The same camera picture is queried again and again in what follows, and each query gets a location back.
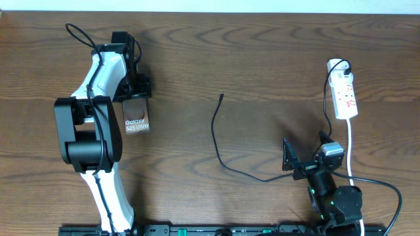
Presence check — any white power strip cord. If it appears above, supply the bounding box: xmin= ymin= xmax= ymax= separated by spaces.
xmin=346 ymin=118 xmax=366 ymax=236

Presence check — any white power strip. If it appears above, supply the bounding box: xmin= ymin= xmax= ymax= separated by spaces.
xmin=327 ymin=58 xmax=358 ymax=120

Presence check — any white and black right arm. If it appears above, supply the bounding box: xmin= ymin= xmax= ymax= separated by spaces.
xmin=282 ymin=131 xmax=362 ymax=235

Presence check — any white USB charger adapter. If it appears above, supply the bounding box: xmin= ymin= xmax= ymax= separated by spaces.
xmin=329 ymin=68 xmax=354 ymax=87

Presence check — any black USB charging cable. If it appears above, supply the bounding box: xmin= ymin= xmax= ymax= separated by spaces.
xmin=211 ymin=59 xmax=352 ymax=183

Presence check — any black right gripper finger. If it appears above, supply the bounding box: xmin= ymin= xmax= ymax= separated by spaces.
xmin=282 ymin=138 xmax=299 ymax=171
xmin=319 ymin=130 xmax=333 ymax=144

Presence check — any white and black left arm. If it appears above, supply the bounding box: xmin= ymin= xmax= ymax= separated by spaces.
xmin=54 ymin=31 xmax=151 ymax=235

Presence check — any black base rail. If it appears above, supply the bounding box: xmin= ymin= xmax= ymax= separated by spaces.
xmin=58 ymin=222 xmax=386 ymax=236

